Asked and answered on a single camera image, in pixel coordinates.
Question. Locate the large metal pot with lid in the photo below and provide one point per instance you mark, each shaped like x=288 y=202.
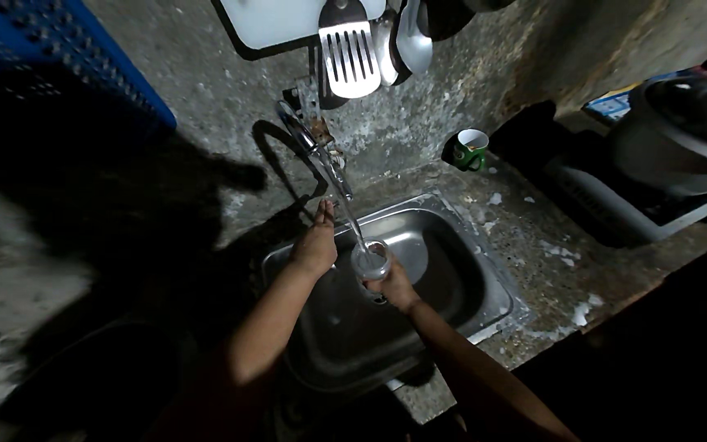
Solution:
x=654 y=150

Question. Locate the blue and yellow printed packet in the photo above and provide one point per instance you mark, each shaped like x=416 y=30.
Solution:
x=612 y=105

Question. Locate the person's right hand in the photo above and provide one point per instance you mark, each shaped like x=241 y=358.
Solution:
x=396 y=285

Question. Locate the green mug with white inside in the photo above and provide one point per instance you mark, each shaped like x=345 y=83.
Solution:
x=466 y=153

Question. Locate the person's right fingers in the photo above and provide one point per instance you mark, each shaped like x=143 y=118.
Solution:
x=375 y=285

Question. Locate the person's left fingers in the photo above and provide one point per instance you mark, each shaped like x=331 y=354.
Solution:
x=325 y=212

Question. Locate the clear glass jar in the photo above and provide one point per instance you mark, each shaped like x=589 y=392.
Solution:
x=363 y=264

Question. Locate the gas stove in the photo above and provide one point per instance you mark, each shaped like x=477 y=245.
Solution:
x=623 y=215

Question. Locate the chrome faucet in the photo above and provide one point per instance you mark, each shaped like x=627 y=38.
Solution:
x=307 y=140

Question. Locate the white cutting board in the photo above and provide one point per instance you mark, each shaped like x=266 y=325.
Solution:
x=267 y=24

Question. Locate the stainless steel sink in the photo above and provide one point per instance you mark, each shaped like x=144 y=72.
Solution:
x=451 y=288

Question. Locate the slotted metal spatula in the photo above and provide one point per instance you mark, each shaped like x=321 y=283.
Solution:
x=345 y=46

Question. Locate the person's left hand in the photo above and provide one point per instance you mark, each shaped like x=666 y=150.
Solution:
x=315 y=250

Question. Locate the blue plastic basket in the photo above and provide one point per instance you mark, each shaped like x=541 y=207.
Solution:
x=114 y=67

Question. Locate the large metal ladle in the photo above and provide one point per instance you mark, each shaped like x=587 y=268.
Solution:
x=415 y=46

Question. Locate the metal spoon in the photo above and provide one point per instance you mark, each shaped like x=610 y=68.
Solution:
x=385 y=49

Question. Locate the person's right forearm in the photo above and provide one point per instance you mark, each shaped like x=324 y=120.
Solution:
x=482 y=369

